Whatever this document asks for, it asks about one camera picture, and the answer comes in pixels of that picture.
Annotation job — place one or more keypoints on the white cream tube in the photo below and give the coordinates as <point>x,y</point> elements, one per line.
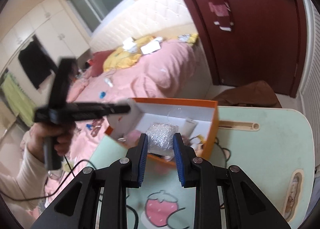
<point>188,127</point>

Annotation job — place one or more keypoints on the brown bag on floor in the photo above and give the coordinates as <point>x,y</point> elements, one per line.
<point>255,94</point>

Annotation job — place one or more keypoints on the bubble wrap bundle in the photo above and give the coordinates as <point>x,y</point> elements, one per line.
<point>160,139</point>

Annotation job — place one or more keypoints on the black hanging sweater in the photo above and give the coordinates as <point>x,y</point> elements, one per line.
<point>36,63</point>

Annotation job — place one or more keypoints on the yellow blanket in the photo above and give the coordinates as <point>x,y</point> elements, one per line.
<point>129,54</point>

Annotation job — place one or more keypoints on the person's left hand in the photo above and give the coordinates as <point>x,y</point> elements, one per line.
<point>40,131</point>

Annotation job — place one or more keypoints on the left forearm white sleeve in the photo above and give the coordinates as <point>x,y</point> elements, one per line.
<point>25,189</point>

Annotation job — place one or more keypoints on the dark red wooden door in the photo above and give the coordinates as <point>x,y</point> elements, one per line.
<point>267,41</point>

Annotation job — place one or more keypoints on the dark red pillow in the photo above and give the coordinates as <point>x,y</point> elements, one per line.
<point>97,62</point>

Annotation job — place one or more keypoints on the white wardrobe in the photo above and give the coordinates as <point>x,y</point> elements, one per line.
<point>54,29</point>

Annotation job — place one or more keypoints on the green hanging cloth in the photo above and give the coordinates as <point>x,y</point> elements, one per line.
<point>21,105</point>

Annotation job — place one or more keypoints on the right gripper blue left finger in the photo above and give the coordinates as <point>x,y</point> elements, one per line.
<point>137,156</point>

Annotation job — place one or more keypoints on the pink bed quilt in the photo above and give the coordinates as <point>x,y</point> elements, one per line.
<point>161,74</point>

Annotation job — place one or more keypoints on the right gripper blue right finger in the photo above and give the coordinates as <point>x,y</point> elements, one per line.
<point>184,162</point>

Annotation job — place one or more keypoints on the orange cardboard box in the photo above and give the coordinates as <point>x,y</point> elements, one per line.
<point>196,120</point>

